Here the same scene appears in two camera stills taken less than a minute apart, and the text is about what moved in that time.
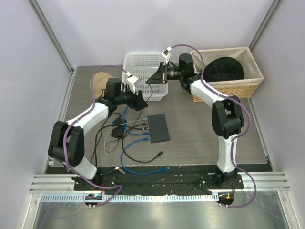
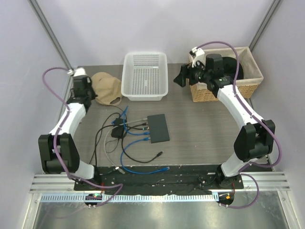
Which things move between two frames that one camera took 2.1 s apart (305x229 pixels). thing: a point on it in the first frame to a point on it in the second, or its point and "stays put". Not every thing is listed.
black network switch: [158, 132] stays put
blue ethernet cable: [142, 133] stays put
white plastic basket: [141, 65] stays put
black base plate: [157, 178] stays put
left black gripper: [137, 103] to [93, 95]
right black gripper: [160, 77] to [187, 72]
